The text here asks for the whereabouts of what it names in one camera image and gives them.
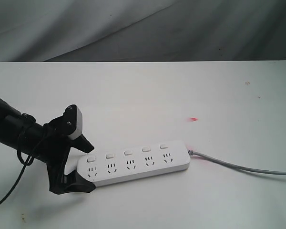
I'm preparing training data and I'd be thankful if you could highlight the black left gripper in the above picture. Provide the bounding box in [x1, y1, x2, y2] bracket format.
[16, 116, 96, 194]

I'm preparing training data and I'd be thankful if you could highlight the white five-socket power strip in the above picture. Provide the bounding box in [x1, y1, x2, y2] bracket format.
[75, 140, 191, 187]

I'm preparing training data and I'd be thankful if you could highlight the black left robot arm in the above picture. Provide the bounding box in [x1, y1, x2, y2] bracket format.
[0, 99, 96, 194]

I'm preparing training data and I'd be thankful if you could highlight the grey backdrop cloth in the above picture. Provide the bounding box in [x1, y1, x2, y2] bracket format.
[0, 0, 286, 62]

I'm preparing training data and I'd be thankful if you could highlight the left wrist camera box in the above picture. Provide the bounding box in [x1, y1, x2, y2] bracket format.
[62, 104, 82, 140]

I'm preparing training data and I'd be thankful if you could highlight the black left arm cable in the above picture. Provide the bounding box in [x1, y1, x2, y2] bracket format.
[0, 124, 53, 210]

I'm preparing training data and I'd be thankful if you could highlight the grey power cable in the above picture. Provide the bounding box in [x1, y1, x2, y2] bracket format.
[187, 149, 286, 177]

